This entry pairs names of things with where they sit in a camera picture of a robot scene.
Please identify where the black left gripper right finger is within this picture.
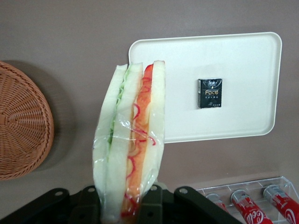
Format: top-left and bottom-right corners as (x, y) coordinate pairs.
(137, 183), (243, 224)

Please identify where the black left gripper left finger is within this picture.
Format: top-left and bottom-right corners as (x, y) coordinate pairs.
(0, 185), (104, 224)

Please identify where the triangle sandwich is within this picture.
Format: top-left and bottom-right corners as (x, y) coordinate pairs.
(93, 60), (167, 223)

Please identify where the round brown wicker basket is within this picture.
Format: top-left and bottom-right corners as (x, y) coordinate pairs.
(0, 61), (55, 181)

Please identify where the cream rectangular tray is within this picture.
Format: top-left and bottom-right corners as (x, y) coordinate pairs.
(128, 31), (283, 144)

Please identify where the red cola bottle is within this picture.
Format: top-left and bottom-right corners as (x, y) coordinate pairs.
(230, 189), (274, 224)
(205, 193), (231, 214)
(263, 184), (299, 224)

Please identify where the clear acrylic bottle stand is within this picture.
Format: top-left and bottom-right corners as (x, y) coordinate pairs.
(195, 176), (295, 224)

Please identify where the black tissue pack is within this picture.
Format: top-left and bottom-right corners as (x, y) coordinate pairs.
(197, 78), (223, 110)

